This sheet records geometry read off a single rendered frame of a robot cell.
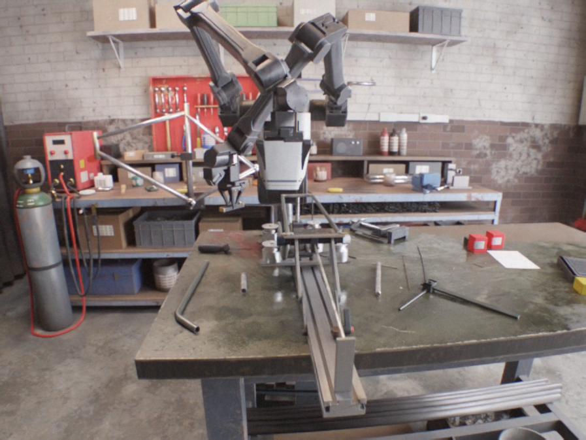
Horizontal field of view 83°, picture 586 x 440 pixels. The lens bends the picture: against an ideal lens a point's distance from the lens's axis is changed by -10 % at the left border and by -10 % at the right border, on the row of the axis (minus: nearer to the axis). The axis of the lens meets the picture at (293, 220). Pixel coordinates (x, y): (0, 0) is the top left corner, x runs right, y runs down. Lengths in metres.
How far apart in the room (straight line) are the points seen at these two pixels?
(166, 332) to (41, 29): 3.13
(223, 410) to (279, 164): 0.99
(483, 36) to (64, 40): 3.47
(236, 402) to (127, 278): 2.00
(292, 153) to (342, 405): 1.12
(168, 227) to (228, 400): 1.81
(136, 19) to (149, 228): 1.50
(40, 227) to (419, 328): 2.21
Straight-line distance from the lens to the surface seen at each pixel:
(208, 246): 1.15
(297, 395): 1.68
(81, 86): 3.41
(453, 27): 3.22
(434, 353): 0.75
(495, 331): 0.83
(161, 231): 2.53
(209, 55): 1.36
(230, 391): 0.80
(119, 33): 3.03
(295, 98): 0.87
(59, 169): 2.89
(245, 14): 2.88
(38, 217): 2.52
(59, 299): 2.69
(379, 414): 1.52
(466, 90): 3.55
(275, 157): 1.50
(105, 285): 2.81
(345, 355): 0.52
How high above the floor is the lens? 1.27
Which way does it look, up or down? 15 degrees down
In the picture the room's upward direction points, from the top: straight up
